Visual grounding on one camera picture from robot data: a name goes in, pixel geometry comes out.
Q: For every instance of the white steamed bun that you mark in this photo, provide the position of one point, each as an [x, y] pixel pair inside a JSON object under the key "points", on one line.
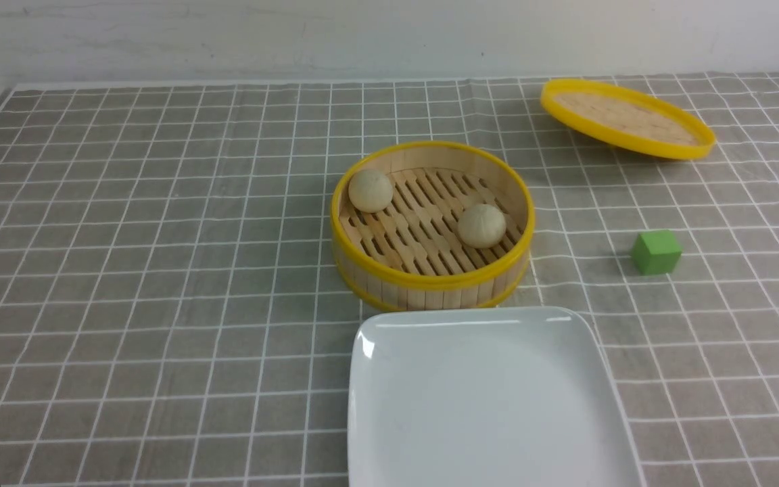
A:
{"points": [[370, 191], [481, 226]]}

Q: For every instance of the white square plate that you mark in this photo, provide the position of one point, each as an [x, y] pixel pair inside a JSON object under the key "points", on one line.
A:
{"points": [[517, 396]]}

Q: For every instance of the yellow-rimmed bamboo steamer basket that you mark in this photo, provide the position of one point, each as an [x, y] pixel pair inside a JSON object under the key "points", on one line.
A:
{"points": [[409, 256]]}

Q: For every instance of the grey checkered tablecloth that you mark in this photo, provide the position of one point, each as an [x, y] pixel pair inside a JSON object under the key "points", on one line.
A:
{"points": [[170, 313]]}

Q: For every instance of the green cube block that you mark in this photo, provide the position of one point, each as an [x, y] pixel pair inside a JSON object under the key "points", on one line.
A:
{"points": [[656, 252]]}

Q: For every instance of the yellow-rimmed bamboo steamer lid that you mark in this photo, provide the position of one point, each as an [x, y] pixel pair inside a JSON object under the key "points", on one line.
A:
{"points": [[627, 119]]}

